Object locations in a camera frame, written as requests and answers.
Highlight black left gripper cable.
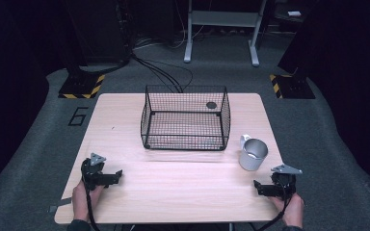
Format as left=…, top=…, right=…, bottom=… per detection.
left=82, top=179, right=101, bottom=231

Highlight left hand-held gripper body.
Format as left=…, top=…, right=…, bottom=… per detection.
left=80, top=152, right=111, bottom=191

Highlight striped black stand base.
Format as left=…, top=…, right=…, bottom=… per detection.
left=269, top=73, right=316, bottom=100
left=58, top=72, right=106, bottom=100

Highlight white metal stand frame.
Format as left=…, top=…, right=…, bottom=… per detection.
left=183, top=0, right=268, bottom=67

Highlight black wire mesh basket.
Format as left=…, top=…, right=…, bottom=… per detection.
left=140, top=84, right=231, bottom=152

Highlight black cabinet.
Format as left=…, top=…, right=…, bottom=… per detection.
left=65, top=0, right=134, bottom=65

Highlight grey tape strip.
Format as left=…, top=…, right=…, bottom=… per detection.
left=47, top=196, right=73, bottom=215

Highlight white cup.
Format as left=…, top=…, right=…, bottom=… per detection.
left=238, top=134, right=269, bottom=171

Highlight black floor cables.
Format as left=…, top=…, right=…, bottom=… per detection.
left=130, top=52, right=195, bottom=94

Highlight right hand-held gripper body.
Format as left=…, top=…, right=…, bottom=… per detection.
left=270, top=164, right=304, bottom=198

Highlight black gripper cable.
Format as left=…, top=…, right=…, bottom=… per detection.
left=255, top=179, right=293, bottom=231
left=82, top=179, right=101, bottom=231

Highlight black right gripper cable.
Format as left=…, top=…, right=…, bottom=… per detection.
left=255, top=179, right=293, bottom=231

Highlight person's left hand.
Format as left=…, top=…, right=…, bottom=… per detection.
left=71, top=181, right=106, bottom=222

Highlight person's right hand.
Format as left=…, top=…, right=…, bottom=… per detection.
left=268, top=192, right=305, bottom=229

